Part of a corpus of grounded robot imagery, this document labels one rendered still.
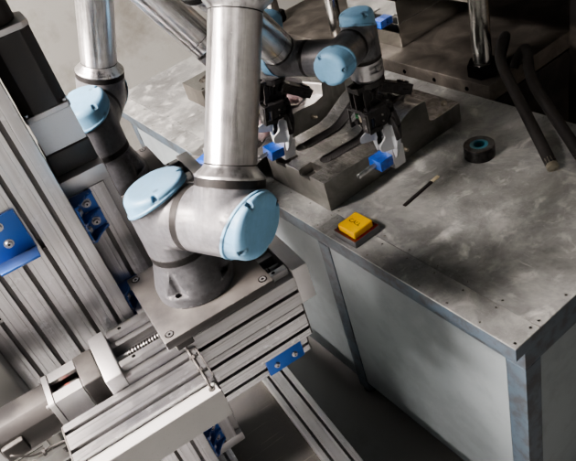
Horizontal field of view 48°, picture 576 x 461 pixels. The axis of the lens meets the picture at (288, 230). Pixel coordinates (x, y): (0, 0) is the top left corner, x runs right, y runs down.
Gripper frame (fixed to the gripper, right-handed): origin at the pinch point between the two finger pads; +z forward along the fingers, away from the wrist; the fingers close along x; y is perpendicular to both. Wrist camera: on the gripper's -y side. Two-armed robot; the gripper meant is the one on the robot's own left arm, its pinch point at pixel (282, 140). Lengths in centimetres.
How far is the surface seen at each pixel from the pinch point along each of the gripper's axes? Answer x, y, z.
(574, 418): 87, -21, 49
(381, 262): 45.0, 6.2, 9.3
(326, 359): 5, -9, 94
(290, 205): 8.9, 5.2, 14.3
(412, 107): 18.2, -30.1, -5.8
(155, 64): -207, -59, 69
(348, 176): 19.5, -6.3, 4.5
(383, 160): 30.5, -7.6, -5.2
